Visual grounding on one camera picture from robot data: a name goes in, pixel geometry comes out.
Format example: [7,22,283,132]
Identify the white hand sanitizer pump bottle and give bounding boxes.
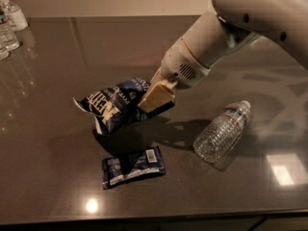
[0,0,28,32]

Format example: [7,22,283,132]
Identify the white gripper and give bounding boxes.
[138,38,210,113]

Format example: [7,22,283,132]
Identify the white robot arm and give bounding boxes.
[139,0,308,113]

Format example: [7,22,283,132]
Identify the upright clear water bottle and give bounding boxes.
[0,8,20,51]

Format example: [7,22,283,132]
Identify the blue chip bag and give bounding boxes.
[73,77,176,137]

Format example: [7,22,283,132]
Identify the clear plastic water bottle lying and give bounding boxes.
[192,100,251,164]

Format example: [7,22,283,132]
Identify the blue rxbar blueberry wrapper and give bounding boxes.
[102,146,166,190]

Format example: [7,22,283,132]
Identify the clear bottle at left edge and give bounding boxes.
[0,39,9,60]

